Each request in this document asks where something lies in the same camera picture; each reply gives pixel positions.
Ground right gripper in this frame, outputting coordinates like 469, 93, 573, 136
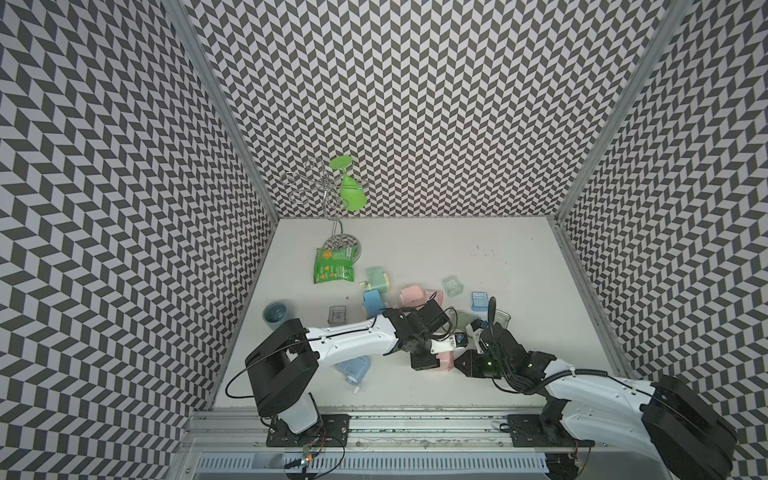
452, 349, 513, 377

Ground pink transparent tray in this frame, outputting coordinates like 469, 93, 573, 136
424, 289, 444, 307

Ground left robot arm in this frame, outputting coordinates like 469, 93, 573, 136
243, 300, 468, 435

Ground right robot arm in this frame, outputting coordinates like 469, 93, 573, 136
454, 324, 738, 479

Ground grey transparent tray right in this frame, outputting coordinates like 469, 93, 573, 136
494, 309, 511, 329

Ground grey transparent tray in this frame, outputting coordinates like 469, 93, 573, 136
494, 309, 511, 329
328, 305, 348, 327

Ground blue transparent tray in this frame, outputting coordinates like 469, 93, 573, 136
471, 291, 489, 312

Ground light blue pencil sharpener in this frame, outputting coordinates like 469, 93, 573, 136
334, 356, 372, 394

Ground mint green pencil sharpener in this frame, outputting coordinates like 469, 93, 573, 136
359, 267, 391, 294

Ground grey transparent tray left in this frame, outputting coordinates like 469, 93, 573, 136
328, 305, 348, 327

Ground green snack packet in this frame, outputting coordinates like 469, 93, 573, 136
313, 247, 357, 284

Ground teal ceramic cup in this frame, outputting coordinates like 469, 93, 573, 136
262, 301, 291, 331

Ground green plastic cup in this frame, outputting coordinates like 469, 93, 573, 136
329, 155, 367, 212

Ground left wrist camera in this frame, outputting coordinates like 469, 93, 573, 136
430, 332, 469, 357

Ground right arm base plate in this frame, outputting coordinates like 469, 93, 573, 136
499, 414, 595, 449

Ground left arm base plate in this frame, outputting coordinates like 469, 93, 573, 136
266, 414, 351, 447

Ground aluminium front rail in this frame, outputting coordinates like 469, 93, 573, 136
175, 402, 658, 455

